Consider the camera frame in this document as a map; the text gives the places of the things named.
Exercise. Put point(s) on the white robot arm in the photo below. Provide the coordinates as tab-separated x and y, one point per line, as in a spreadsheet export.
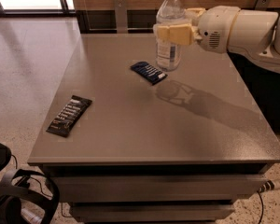
254	34

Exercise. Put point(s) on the grey drawer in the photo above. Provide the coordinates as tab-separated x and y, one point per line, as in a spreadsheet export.
149	213
156	188

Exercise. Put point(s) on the left metal wall bracket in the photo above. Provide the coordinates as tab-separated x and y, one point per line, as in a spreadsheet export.
121	16

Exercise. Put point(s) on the clear plastic water bottle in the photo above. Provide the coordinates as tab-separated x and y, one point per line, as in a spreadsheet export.
168	55

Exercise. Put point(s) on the lower grey drawer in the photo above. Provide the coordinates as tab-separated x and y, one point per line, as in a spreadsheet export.
149	213

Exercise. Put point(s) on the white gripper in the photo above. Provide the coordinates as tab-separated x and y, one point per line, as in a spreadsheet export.
216	28

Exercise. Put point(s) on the black rxbar chocolate wrapper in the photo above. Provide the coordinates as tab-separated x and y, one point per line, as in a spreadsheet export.
66	119

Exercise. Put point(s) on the grey drawer cabinet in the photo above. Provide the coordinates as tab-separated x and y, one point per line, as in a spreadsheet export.
201	120

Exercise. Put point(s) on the white striped power strip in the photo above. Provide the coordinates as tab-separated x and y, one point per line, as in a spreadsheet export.
270	185

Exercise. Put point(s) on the blue snack bar wrapper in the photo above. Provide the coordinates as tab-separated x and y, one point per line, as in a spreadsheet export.
149	72

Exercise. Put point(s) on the right metal wall bracket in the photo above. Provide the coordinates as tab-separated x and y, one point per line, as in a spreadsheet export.
262	4

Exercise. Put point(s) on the metal wall bracket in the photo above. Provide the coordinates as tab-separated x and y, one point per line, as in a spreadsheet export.
262	4
121	16

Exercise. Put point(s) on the upper grey drawer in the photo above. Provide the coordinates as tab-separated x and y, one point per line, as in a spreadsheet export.
156	188

